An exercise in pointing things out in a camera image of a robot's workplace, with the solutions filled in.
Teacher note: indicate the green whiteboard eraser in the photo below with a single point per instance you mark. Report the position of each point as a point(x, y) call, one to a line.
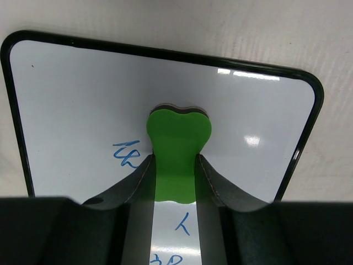
point(177, 135)

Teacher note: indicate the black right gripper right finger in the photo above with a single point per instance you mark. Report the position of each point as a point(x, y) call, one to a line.
point(216, 199)

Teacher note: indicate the white whiteboard black frame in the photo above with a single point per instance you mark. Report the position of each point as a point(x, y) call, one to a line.
point(80, 109)

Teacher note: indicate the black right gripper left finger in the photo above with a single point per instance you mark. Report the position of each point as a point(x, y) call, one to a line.
point(132, 202)

